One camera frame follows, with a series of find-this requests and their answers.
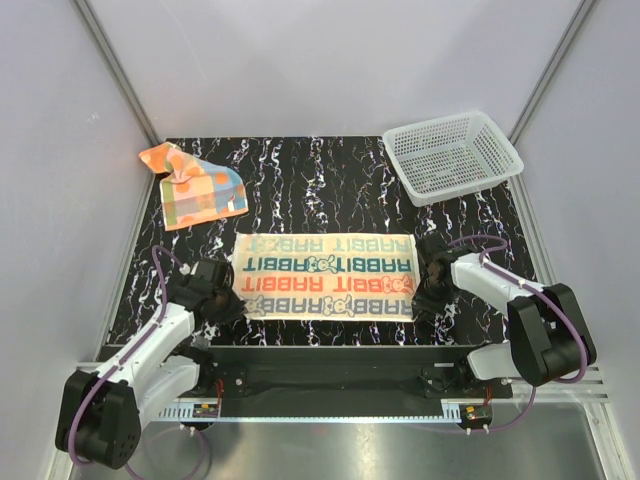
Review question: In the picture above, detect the rabbit print towel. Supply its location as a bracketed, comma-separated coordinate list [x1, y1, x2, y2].
[232, 233, 419, 322]

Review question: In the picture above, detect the orange dotted checkered towel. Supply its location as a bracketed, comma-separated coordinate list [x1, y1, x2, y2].
[139, 142, 249, 231]

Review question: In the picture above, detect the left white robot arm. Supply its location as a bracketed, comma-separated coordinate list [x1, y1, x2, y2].
[54, 258, 244, 470]

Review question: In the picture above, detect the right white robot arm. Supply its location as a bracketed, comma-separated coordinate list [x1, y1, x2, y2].
[412, 233, 597, 397]

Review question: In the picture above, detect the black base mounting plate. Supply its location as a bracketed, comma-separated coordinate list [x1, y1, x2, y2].
[179, 346, 513, 400]

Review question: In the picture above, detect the white plastic mesh basket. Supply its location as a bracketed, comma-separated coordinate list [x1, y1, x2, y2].
[382, 110, 524, 207]

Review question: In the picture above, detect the aluminium frame rail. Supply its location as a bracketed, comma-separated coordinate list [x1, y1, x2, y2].
[64, 361, 611, 426]

